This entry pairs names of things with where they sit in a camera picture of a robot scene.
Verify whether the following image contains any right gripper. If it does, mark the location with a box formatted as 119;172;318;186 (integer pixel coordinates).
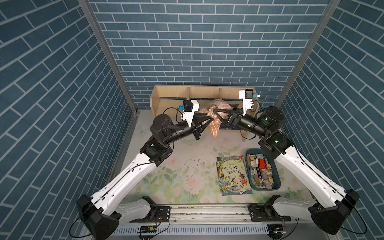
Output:
215;105;267;141

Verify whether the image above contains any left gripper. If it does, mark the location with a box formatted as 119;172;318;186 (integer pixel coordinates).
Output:
161;114;213;146

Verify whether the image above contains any light wooden bookshelf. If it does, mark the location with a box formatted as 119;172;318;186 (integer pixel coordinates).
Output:
150;85;257;116

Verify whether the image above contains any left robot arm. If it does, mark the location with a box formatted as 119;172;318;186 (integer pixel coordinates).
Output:
77;113;213;240

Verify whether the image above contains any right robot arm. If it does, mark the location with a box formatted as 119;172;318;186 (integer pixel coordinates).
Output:
214;107;360;235

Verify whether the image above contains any dark blue book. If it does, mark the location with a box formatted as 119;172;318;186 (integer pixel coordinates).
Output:
219;124;242;131

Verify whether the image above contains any children's picture book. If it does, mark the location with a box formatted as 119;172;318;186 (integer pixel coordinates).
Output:
216;156;252;196

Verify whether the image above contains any teal tray of items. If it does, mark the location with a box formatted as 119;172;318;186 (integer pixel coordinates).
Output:
246;148;281;191

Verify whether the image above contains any left circuit board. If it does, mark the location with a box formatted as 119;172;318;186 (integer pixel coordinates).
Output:
138;226;157;235

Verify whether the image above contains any circuit board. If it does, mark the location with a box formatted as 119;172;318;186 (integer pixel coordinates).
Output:
138;226;157;235
267;224;286;235

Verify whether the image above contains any right circuit board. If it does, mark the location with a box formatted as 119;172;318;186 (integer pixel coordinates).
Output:
267;224;286;235

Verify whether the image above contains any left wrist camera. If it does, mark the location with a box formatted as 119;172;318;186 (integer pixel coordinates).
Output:
179;100;200;127

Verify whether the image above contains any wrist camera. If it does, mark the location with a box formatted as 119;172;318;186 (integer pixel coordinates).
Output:
179;100;200;127
239;89;260;116

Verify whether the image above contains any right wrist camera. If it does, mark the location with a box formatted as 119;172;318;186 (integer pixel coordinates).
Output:
239;89;260;116

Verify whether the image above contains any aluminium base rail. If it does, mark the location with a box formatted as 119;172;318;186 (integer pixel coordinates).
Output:
85;203;334;226

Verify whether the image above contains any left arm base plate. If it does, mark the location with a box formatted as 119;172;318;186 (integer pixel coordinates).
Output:
142;206;171;223

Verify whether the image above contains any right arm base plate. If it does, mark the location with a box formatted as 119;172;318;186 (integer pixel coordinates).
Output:
248;204;292;222

